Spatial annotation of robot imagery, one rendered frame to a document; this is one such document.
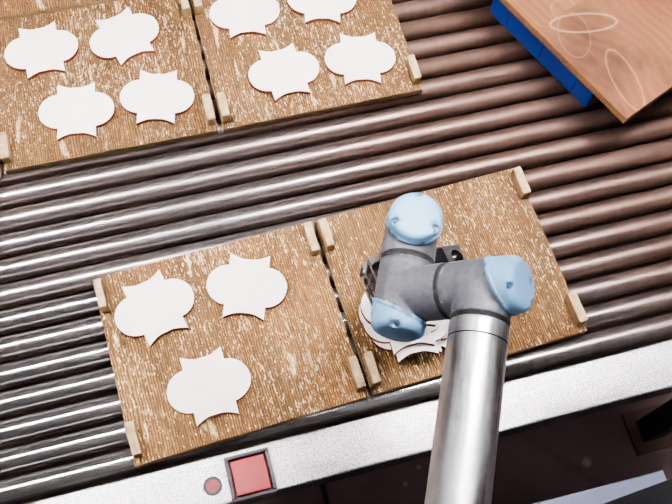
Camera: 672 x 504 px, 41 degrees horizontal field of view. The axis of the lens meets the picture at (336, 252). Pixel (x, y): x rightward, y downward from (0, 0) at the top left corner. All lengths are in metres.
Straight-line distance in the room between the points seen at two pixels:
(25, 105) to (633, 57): 1.19
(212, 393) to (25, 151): 0.61
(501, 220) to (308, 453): 0.57
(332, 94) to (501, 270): 0.81
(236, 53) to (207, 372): 0.67
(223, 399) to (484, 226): 0.58
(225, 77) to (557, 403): 0.90
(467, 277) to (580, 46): 0.82
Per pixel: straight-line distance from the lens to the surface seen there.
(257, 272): 1.64
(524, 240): 1.73
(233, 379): 1.58
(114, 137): 1.81
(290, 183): 1.75
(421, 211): 1.22
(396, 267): 1.21
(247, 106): 1.82
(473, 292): 1.12
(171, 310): 1.63
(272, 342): 1.60
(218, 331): 1.62
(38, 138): 1.84
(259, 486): 1.55
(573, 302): 1.68
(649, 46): 1.91
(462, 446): 1.06
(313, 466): 1.57
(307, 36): 1.91
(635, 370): 1.73
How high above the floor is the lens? 2.46
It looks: 66 degrees down
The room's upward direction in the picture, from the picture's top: 7 degrees clockwise
